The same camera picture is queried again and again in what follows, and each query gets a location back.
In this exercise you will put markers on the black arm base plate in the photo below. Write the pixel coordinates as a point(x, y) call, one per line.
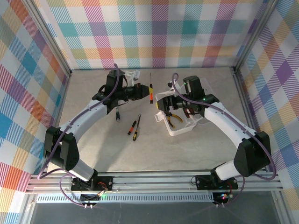
point(107, 180)
point(203, 182)

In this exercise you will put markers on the clear plastic tool box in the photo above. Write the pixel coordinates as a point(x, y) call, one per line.
point(177, 133)

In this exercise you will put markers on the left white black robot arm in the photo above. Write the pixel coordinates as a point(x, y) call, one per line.
point(88, 114)

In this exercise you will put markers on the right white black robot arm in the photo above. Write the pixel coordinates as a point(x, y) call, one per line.
point(224, 123)

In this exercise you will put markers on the black connector box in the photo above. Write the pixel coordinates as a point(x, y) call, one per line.
point(222, 197)
point(90, 198)

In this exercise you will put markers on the aluminium frame leg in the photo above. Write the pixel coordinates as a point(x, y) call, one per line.
point(280, 207)
point(26, 210)

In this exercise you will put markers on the aluminium side rail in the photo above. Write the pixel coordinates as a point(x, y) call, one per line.
point(61, 105)

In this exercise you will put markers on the aluminium mounting rail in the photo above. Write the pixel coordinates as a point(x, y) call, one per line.
point(149, 184)

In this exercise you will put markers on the aluminium frame post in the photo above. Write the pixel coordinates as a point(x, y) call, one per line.
point(254, 35)
point(46, 39)

